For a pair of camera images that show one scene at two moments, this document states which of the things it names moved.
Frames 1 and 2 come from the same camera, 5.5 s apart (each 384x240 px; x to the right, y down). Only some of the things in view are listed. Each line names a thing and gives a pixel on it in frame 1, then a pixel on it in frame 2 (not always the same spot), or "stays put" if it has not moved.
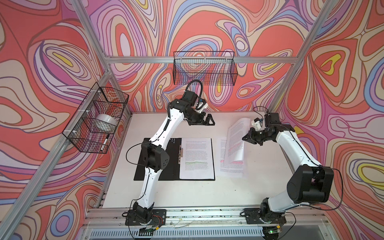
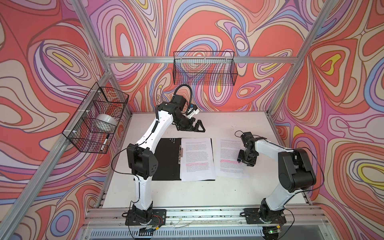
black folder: [171, 172] stays put
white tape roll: [106, 122] stays put
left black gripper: [200, 120] to [191, 128]
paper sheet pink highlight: [236, 169] stays put
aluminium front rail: [296, 216] stays put
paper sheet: [234, 148] to [197, 162]
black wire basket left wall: [95, 123] stays put
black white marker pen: [104, 142] stays put
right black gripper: [250, 137] to [251, 163]
